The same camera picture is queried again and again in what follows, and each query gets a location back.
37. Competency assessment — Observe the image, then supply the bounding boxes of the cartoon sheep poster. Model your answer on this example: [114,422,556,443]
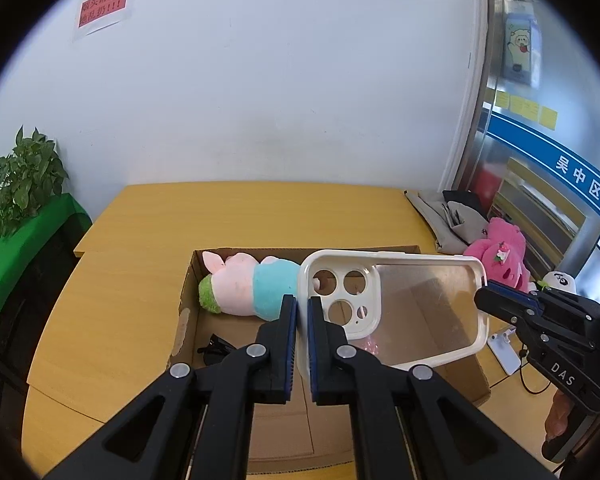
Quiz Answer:
[502,12,543,86]

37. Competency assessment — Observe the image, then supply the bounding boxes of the blue window banner strip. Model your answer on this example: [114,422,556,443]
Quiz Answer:
[487,110,600,223]

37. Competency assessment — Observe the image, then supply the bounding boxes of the grey folded cloth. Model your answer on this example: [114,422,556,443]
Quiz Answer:
[404,189,491,256]

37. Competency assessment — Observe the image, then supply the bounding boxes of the black cable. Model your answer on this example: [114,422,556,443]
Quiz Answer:
[517,350,551,395]

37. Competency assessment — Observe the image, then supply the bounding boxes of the red paper wall sign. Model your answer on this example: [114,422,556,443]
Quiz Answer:
[72,0,133,43]

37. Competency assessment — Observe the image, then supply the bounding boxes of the pink bear plush toy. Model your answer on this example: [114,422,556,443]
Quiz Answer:
[462,216,533,293]

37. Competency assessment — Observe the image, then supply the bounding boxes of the person's right hand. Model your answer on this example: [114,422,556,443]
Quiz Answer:
[545,390,572,442]

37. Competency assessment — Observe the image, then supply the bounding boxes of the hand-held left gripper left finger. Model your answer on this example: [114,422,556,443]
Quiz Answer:
[45,294,299,480]

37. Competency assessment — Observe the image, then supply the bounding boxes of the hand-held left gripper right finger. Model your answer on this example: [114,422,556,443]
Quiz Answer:
[306,296,556,480]

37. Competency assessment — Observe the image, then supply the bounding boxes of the cardboard box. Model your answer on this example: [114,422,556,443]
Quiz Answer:
[169,245,492,478]

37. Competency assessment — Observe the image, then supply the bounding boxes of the green cloth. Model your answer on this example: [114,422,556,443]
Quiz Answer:
[0,192,93,356]

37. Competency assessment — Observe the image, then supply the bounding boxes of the white clear phone case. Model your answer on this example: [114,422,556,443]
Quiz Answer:
[297,249,490,401]

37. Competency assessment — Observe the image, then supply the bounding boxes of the white phone stand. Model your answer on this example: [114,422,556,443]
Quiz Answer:
[486,327,523,376]

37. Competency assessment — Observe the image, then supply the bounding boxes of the green potted plant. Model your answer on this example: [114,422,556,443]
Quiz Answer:
[0,126,70,238]

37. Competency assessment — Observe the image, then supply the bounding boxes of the black sunglasses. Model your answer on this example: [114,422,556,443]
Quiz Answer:
[196,332,238,367]

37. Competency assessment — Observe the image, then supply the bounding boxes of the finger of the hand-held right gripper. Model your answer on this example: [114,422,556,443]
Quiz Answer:
[487,281,600,318]
[475,287,598,351]

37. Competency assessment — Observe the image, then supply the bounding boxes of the pink pig plush toy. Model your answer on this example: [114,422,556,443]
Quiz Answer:
[198,251,303,322]

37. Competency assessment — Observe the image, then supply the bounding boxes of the white panda plush toy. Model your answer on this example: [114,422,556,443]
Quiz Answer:
[527,270,578,297]

